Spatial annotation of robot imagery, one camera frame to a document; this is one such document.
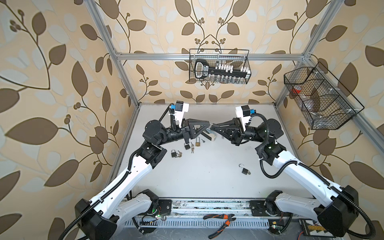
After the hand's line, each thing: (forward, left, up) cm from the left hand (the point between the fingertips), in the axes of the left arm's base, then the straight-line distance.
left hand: (209, 127), depth 52 cm
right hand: (+1, -3, -4) cm, 5 cm away
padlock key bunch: (+10, +16, -44) cm, 48 cm away
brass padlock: (+18, +5, -45) cm, 49 cm away
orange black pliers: (-23, -12, -43) cm, 50 cm away
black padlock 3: (+1, -23, -44) cm, 50 cm away
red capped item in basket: (+39, -53, -14) cm, 67 cm away
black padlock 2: (+10, +20, -44) cm, 50 cm away
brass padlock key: (+20, +1, -44) cm, 49 cm away
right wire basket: (+24, -58, -9) cm, 64 cm away
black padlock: (+16, +12, -44) cm, 48 cm away
